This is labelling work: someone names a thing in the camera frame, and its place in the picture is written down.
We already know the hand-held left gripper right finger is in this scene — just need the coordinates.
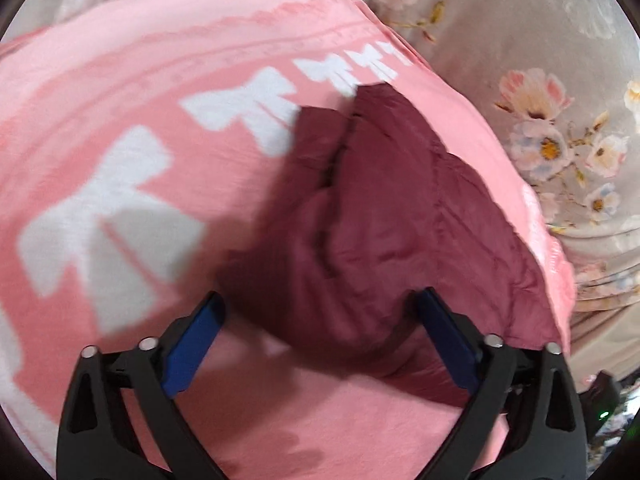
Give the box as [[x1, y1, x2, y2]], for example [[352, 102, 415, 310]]
[[415, 286, 590, 480]]

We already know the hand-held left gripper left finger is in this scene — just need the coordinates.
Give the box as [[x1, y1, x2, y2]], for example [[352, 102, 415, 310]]
[[56, 290, 228, 480]]

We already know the maroon puffer jacket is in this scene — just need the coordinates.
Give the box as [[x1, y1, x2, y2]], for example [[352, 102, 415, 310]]
[[220, 82, 563, 408]]

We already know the pink blanket with white print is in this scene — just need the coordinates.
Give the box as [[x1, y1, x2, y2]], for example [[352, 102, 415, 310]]
[[0, 0, 576, 480]]

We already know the grey floral bedsheet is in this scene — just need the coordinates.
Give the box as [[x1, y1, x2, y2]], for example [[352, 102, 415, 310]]
[[345, 0, 640, 396]]

